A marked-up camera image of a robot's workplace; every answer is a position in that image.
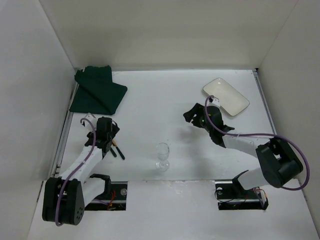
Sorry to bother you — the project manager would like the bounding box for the gold knife black handle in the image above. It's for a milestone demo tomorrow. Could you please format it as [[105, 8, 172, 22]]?
[[112, 140, 126, 160]]

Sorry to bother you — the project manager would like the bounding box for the white rectangular plate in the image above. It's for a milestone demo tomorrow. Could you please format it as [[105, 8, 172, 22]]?
[[203, 77, 250, 117]]

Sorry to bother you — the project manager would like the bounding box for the dark green cloth placemat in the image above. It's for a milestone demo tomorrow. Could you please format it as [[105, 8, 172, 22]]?
[[69, 65, 128, 116]]

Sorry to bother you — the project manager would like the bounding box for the clear champagne glass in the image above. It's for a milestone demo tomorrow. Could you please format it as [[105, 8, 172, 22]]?
[[155, 142, 170, 172]]

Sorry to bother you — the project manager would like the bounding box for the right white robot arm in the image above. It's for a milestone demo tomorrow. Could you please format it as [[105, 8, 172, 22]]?
[[183, 103, 304, 191]]

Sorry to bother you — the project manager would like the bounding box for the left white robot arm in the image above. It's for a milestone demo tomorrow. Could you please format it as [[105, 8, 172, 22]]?
[[42, 116, 120, 227]]

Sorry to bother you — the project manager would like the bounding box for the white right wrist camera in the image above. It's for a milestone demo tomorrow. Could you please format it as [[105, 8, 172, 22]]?
[[209, 96, 221, 108]]

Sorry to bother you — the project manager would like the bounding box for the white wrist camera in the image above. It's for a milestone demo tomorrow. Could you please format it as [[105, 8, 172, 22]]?
[[209, 96, 221, 108], [80, 113, 97, 128]]

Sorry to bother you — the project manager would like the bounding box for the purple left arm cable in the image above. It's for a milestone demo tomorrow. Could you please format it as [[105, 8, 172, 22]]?
[[54, 118, 98, 227]]

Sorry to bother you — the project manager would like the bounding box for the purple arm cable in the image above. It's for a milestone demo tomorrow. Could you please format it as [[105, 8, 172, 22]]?
[[54, 118, 98, 227], [204, 94, 311, 191]]

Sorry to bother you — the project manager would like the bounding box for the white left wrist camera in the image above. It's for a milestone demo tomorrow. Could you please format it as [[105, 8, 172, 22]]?
[[80, 113, 97, 128]]

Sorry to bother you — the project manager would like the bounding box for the black handled fork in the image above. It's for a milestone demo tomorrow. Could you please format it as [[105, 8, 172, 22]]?
[[110, 146, 117, 158]]

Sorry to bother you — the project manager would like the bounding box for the left aluminium frame rail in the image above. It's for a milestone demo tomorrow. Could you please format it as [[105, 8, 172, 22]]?
[[48, 83, 78, 178]]

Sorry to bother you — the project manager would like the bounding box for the aluminium frame rail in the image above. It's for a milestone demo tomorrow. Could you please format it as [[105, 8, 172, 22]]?
[[48, 83, 78, 178], [252, 68, 277, 134]]

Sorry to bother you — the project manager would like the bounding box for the right aluminium frame rail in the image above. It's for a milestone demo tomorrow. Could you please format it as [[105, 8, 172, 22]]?
[[252, 68, 277, 134]]

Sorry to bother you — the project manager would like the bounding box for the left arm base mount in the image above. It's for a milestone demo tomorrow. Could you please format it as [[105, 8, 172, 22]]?
[[85, 181, 128, 212]]

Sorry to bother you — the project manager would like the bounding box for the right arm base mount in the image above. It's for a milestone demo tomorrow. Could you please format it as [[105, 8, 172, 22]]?
[[214, 180, 269, 211]]

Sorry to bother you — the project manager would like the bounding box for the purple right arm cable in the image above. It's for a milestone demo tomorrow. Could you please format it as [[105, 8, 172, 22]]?
[[204, 94, 311, 191]]

